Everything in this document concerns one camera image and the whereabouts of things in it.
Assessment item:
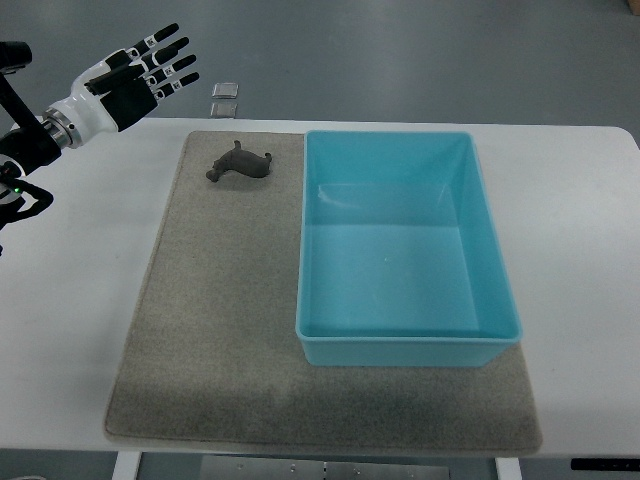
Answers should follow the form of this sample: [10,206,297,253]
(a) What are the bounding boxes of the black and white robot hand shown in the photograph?
[42,23,199,149]

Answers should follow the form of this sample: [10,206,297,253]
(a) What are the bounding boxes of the brown toy hippo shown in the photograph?
[205,140,273,182]

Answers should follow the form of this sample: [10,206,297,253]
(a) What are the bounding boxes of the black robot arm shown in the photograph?
[1,41,61,227]

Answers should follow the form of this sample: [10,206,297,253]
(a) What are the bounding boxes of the blue plastic box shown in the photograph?
[296,131,522,367]

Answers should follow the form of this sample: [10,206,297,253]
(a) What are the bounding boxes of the upper metal floor plate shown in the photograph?
[212,82,239,99]

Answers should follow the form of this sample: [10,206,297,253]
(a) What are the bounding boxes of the grey felt mat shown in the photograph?
[105,132,542,456]

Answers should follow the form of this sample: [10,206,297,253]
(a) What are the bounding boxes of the white left table leg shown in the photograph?
[111,451,142,480]

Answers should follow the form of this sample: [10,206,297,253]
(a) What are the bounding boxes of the white table leg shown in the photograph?
[495,458,523,480]
[111,451,142,480]

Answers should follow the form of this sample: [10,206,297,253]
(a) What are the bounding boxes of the metal table crossbar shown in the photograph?
[199,456,451,480]

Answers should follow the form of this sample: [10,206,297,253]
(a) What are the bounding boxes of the white right table leg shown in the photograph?
[495,458,523,480]

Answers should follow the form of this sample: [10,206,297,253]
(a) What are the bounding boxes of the black table control panel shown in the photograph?
[570,458,640,472]

